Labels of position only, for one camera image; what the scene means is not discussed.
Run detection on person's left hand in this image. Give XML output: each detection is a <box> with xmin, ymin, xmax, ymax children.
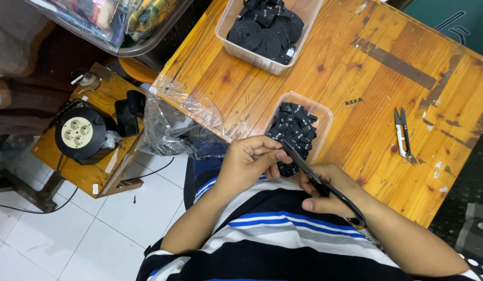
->
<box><xmin>216</xmin><ymin>136</ymin><xmax>293</xmax><ymax>194</ymax></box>

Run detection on pile of cut black labels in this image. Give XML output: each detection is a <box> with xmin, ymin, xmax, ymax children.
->
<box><xmin>267</xmin><ymin>102</ymin><xmax>318</xmax><ymax>178</ymax></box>

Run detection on clear tub with ribbon rolls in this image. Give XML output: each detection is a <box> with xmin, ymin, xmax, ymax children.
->
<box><xmin>215</xmin><ymin>0</ymin><xmax>324</xmax><ymax>76</ymax></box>

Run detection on dark patterned floor mat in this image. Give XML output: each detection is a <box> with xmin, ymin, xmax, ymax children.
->
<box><xmin>428</xmin><ymin>127</ymin><xmax>483</xmax><ymax>270</ymax></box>

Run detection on clear crumpled plastic sheet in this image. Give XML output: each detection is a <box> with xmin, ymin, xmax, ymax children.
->
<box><xmin>137</xmin><ymin>74</ymin><xmax>252</xmax><ymax>161</ymax></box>

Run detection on black power cable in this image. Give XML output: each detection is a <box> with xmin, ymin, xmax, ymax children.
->
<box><xmin>0</xmin><ymin>153</ymin><xmax>175</xmax><ymax>215</ymax></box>

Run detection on blue trousers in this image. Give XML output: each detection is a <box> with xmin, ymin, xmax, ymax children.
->
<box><xmin>192</xmin><ymin>140</ymin><xmax>231</xmax><ymax>184</ymax></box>

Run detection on black phone holder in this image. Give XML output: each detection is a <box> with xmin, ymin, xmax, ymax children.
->
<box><xmin>114</xmin><ymin>90</ymin><xmax>147</xmax><ymax>138</ymax></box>

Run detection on black cable reel with sockets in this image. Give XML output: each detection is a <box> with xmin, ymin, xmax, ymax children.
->
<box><xmin>54</xmin><ymin>99</ymin><xmax>119</xmax><ymax>165</ymax></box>

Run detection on orange round stool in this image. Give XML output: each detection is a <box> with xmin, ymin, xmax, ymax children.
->
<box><xmin>118</xmin><ymin>57</ymin><xmax>158</xmax><ymax>84</ymax></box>

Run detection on striped blue white black shirt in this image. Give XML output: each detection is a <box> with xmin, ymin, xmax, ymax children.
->
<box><xmin>136</xmin><ymin>175</ymin><xmax>483</xmax><ymax>281</ymax></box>

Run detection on black scissors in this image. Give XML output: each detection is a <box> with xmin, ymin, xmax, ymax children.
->
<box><xmin>280</xmin><ymin>139</ymin><xmax>368</xmax><ymax>229</ymax></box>

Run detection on small clear plastic bag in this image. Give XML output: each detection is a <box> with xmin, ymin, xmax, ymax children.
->
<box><xmin>100</xmin><ymin>130</ymin><xmax>123</xmax><ymax>151</ymax></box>

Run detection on clear tub with cut labels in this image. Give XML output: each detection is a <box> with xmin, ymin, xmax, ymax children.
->
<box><xmin>264</xmin><ymin>91</ymin><xmax>334</xmax><ymax>178</ymax></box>

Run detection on green floor mat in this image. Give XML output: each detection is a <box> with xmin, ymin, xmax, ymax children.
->
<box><xmin>402</xmin><ymin>0</ymin><xmax>483</xmax><ymax>60</ymax></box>

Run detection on small wooden side table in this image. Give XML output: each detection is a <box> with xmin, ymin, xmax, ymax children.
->
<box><xmin>30</xmin><ymin>62</ymin><xmax>147</xmax><ymax>200</ymax></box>

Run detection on white thread snips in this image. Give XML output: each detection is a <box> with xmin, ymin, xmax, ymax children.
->
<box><xmin>394</xmin><ymin>107</ymin><xmax>412</xmax><ymax>158</ymax></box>

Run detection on heap of black ribbon rolls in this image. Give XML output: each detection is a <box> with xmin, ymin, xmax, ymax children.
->
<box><xmin>227</xmin><ymin>0</ymin><xmax>305</xmax><ymax>66</ymax></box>

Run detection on brown beige blanket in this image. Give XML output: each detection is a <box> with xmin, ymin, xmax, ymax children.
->
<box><xmin>0</xmin><ymin>0</ymin><xmax>111</xmax><ymax>137</ymax></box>

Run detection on brown basket with bagged cloths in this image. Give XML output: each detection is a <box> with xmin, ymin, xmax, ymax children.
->
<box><xmin>24</xmin><ymin>0</ymin><xmax>196</xmax><ymax>58</ymax></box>

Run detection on person's right hand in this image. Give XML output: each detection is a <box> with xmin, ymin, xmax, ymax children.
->
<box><xmin>298</xmin><ymin>164</ymin><xmax>368</xmax><ymax>220</ymax></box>

